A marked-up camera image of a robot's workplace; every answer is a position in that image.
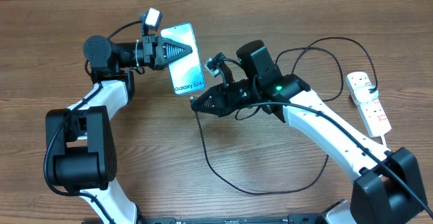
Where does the blue Galaxy smartphone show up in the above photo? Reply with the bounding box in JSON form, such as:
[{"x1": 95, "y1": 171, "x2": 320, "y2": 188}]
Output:
[{"x1": 160, "y1": 23, "x2": 206, "y2": 95}]

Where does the black USB charging cable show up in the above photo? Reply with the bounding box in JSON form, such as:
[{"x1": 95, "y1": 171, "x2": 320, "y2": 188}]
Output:
[{"x1": 189, "y1": 37, "x2": 379, "y2": 196}]

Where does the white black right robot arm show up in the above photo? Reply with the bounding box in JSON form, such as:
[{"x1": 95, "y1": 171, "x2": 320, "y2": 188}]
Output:
[{"x1": 191, "y1": 40, "x2": 429, "y2": 223}]

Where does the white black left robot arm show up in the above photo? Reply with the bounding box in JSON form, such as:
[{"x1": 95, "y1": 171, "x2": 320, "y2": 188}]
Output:
[{"x1": 43, "y1": 30, "x2": 200, "y2": 223}]

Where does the white charger plug adapter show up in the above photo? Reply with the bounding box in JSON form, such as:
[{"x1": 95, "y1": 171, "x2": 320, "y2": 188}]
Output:
[{"x1": 351, "y1": 85, "x2": 379, "y2": 105}]

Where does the white power strip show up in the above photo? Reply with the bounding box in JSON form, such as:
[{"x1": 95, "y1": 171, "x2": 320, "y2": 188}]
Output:
[{"x1": 345, "y1": 72, "x2": 392, "y2": 137}]

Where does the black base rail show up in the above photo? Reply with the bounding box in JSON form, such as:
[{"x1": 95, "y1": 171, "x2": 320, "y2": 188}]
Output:
[{"x1": 140, "y1": 213, "x2": 325, "y2": 224}]

